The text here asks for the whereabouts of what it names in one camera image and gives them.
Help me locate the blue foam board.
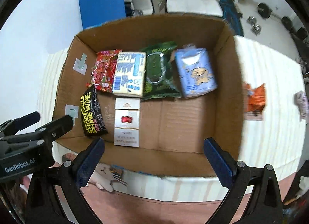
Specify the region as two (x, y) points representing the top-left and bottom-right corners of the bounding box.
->
(79, 0), (126, 29)

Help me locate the green wipes pack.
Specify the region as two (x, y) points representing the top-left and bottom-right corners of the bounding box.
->
(141, 42), (181, 101)

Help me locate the blue cartoon tissue pack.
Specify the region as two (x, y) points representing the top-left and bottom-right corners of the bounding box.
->
(174, 47), (217, 98)

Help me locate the purple fluffy cloth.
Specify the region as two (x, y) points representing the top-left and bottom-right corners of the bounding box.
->
(294, 91), (308, 121)

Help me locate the black shoe wipes packet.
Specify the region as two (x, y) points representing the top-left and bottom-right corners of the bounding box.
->
(80, 85), (108, 137)

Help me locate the black blue weight bench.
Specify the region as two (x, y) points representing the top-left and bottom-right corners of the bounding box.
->
(219, 0), (244, 36)

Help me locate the open cardboard box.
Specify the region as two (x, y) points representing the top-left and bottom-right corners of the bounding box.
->
(53, 14), (244, 177)

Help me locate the orange snack packet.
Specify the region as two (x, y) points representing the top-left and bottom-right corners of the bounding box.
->
(244, 82), (266, 120)

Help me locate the blue white tissue pack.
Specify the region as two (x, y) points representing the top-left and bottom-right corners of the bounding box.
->
(112, 51), (146, 98)

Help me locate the white red cigarette carton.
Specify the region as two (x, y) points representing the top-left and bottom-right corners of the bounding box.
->
(114, 98), (140, 148)

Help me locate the red snack packet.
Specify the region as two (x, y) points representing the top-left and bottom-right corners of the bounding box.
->
(86, 49), (123, 93)

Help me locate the chrome dumbbell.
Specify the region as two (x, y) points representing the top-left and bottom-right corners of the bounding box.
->
(247, 16), (257, 26)
(251, 24), (261, 36)

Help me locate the cat print on mat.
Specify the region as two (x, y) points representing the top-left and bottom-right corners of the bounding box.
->
(85, 163), (127, 193)

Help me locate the striped table cloth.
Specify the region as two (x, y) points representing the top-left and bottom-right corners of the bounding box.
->
(36, 35), (307, 202)

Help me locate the floor barbell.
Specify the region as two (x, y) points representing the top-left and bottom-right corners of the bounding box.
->
(257, 3), (293, 31)

